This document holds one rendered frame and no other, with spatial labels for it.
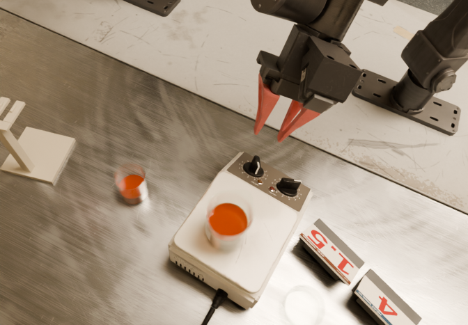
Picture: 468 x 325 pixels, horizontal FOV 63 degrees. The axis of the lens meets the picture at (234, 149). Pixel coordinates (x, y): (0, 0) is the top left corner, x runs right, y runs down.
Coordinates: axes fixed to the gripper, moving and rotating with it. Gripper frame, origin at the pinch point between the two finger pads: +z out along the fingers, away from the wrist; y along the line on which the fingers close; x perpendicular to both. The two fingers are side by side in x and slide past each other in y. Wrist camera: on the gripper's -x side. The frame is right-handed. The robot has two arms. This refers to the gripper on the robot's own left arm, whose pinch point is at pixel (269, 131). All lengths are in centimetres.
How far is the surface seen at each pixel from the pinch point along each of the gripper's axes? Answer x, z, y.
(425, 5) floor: 200, -21, 123
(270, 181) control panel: -0.8, 7.3, 3.3
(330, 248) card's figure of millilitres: -7.0, 11.2, 13.7
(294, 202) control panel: -4.1, 7.2, 6.6
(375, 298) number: -13.4, 12.1, 19.3
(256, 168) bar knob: -0.6, 5.9, 0.6
